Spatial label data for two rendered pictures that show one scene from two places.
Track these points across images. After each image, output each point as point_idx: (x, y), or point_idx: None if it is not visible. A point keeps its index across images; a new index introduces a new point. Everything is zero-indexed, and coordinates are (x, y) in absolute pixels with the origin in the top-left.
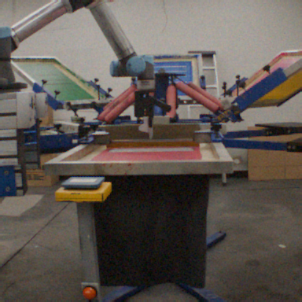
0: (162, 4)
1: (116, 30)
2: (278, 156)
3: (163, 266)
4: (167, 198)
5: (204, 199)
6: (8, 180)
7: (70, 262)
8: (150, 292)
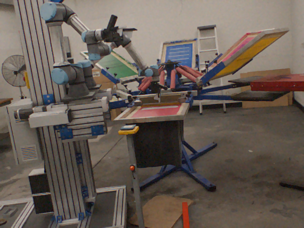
0: None
1: (138, 58)
2: None
3: (163, 157)
4: (162, 129)
5: (176, 129)
6: (100, 129)
7: (129, 164)
8: (170, 176)
